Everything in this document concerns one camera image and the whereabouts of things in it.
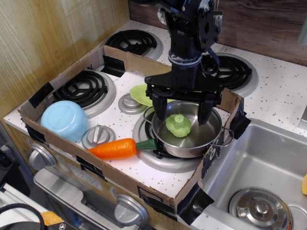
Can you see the hanging metal strainer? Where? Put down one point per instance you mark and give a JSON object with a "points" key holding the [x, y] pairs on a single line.
{"points": [[161, 16]]}

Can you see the orange object bottom left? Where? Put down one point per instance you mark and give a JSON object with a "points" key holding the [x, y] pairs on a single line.
{"points": [[50, 218]]}

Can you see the green plastic plate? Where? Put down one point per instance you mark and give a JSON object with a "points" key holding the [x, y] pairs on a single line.
{"points": [[138, 93]]}

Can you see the silver faucet base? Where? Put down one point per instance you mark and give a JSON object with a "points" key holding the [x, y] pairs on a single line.
{"points": [[302, 38]]}

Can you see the back right black burner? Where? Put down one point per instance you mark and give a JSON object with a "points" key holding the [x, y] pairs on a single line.
{"points": [[234, 72]]}

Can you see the steel pot lid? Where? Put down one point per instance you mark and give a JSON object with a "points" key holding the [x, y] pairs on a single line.
{"points": [[261, 208]]}

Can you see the oven knob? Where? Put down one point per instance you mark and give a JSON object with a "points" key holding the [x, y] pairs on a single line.
{"points": [[128, 211], [40, 157]]}

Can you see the back left black burner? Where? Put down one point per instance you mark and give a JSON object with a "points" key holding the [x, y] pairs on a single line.
{"points": [[138, 42]]}

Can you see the silver knob middle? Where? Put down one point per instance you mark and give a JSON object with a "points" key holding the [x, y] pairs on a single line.
{"points": [[130, 106]]}

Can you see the light blue bowl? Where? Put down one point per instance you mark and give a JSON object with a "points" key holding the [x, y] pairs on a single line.
{"points": [[66, 119]]}

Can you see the cardboard fence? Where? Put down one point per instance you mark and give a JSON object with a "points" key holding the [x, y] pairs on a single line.
{"points": [[166, 196]]}

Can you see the front left black burner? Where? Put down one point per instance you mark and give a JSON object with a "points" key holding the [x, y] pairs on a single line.
{"points": [[92, 90]]}

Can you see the silver knob front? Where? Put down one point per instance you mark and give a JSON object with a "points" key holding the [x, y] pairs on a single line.
{"points": [[97, 136]]}

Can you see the hanging metal spatula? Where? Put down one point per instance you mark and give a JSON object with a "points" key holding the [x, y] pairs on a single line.
{"points": [[218, 15]]}

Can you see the stainless steel pan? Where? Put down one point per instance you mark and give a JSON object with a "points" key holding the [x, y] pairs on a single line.
{"points": [[200, 137]]}

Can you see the left oven front knob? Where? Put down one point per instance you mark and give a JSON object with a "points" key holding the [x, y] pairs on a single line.
{"points": [[40, 157]]}

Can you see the green toy broccoli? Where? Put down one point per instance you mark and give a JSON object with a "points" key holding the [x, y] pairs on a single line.
{"points": [[178, 125]]}

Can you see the front right burner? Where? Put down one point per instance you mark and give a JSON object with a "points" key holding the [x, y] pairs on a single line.
{"points": [[159, 159]]}

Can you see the orange object in sink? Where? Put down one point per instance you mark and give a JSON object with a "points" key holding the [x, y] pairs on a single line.
{"points": [[304, 185]]}

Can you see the steel sink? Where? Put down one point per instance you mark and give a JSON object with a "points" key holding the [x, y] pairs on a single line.
{"points": [[264, 156]]}

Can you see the right oven front knob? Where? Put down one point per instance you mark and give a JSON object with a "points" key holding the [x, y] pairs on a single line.
{"points": [[128, 211]]}

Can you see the black burner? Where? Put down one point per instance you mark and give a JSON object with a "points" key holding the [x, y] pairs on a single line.
{"points": [[234, 72], [138, 42], [92, 90]]}

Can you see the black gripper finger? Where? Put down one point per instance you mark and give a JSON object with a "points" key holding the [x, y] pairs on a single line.
{"points": [[205, 109], [160, 105]]}

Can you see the orange toy carrot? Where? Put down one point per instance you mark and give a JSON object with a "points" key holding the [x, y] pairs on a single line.
{"points": [[122, 148]]}

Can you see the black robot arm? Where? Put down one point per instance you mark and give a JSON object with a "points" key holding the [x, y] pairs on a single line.
{"points": [[193, 30]]}

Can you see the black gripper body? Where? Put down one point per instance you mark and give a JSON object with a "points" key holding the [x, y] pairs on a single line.
{"points": [[184, 83]]}

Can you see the silver oven door handle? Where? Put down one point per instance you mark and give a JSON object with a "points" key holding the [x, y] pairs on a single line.
{"points": [[84, 209]]}

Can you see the silver knob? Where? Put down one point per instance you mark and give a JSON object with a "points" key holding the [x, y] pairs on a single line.
{"points": [[130, 106], [97, 136]]}

